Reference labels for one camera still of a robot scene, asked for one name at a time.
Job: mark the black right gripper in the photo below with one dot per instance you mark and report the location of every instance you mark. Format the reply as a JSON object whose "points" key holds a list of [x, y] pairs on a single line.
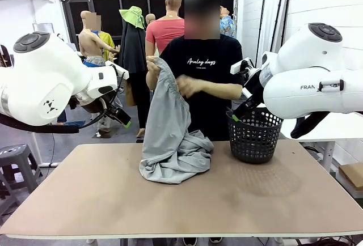
{"points": [[255, 90]]}

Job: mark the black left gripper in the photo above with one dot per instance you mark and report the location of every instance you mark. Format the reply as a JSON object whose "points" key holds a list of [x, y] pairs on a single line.
{"points": [[120, 114]]}

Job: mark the grey training pants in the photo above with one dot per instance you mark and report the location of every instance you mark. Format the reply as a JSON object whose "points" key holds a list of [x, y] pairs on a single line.
{"points": [[170, 144]]}

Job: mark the person's left forearm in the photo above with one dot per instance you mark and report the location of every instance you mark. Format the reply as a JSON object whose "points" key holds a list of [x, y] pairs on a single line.
{"points": [[221, 90]]}

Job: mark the person's right forearm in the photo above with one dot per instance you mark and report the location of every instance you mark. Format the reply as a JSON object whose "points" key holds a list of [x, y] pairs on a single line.
{"points": [[151, 83]]}

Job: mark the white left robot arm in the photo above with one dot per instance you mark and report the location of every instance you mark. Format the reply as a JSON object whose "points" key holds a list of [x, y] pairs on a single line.
{"points": [[42, 81]]}

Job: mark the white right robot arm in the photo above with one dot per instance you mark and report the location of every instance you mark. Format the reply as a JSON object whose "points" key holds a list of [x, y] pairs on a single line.
{"points": [[306, 81]]}

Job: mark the person's left hand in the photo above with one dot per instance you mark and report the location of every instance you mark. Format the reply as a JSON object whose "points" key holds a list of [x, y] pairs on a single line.
{"points": [[190, 86]]}

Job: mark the person's right hand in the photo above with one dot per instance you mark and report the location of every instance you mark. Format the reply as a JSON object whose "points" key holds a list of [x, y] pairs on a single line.
{"points": [[154, 65]]}

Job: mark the black perforated laundry basket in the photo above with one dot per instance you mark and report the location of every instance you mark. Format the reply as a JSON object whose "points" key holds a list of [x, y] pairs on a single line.
{"points": [[255, 144]]}

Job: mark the person in black T-shirt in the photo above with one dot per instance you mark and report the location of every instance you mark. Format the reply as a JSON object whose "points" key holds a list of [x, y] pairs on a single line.
{"points": [[204, 110]]}

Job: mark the mannequin in black coat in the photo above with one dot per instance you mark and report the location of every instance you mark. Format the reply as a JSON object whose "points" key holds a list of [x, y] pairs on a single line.
{"points": [[134, 53]]}

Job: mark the white table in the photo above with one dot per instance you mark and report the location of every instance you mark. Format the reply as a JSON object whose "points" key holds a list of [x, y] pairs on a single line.
{"points": [[37, 149], [326, 128]]}

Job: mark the mannequin in blue floral shirt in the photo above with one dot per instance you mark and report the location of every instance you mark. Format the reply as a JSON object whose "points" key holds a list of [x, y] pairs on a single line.
{"points": [[228, 25]]}

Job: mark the bare-chested mannequin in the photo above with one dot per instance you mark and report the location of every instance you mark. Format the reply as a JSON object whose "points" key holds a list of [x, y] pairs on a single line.
{"points": [[89, 43]]}

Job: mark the mannequin in red crop top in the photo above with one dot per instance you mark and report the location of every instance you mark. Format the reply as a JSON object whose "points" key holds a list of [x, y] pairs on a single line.
{"points": [[164, 30]]}

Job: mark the black light stand poles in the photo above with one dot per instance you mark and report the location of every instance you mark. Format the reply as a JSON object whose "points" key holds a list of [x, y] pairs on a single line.
{"points": [[280, 10]]}

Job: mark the bald mannequin head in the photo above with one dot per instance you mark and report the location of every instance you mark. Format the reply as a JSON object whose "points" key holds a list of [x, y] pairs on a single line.
{"points": [[150, 19]]}

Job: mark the green bucket hat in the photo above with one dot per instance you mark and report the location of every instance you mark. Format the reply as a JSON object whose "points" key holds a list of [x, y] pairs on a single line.
{"points": [[131, 16]]}

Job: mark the grey plastic stool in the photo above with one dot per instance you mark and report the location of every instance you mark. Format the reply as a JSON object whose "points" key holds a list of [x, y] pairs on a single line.
{"points": [[5, 195], [17, 158]]}

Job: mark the brown cardboard box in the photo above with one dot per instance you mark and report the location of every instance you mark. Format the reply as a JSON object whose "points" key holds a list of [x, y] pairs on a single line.
{"points": [[353, 175]]}

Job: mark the black sneaker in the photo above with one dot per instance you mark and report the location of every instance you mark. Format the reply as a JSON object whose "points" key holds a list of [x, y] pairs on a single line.
{"points": [[190, 241], [215, 241]]}

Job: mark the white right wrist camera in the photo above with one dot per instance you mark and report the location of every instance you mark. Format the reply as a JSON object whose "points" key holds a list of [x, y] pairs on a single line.
{"points": [[241, 66]]}

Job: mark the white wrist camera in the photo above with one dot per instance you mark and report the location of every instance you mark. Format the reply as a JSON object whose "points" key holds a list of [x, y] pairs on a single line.
{"points": [[241, 66], [117, 68]]}

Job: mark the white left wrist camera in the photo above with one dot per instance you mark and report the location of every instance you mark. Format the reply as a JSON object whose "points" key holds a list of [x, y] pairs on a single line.
{"points": [[117, 68]]}

